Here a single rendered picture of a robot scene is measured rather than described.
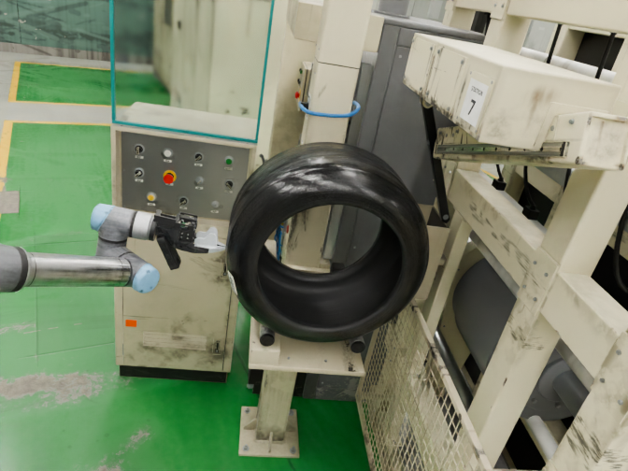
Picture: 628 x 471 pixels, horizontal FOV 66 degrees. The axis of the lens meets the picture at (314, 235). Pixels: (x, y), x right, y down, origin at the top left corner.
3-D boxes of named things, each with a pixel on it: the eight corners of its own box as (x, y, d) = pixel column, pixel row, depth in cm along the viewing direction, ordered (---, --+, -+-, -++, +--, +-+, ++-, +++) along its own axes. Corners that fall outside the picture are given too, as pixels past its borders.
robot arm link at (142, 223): (130, 242, 131) (137, 229, 139) (148, 246, 132) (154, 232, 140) (134, 219, 128) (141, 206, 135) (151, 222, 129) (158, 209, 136)
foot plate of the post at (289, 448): (241, 407, 234) (242, 402, 233) (295, 410, 238) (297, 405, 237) (238, 455, 211) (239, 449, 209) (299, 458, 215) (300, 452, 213)
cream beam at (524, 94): (399, 83, 147) (412, 32, 140) (477, 95, 151) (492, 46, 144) (474, 143, 94) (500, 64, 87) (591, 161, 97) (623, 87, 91)
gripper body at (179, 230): (196, 227, 131) (151, 218, 129) (191, 254, 135) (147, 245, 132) (200, 215, 138) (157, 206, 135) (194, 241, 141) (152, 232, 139)
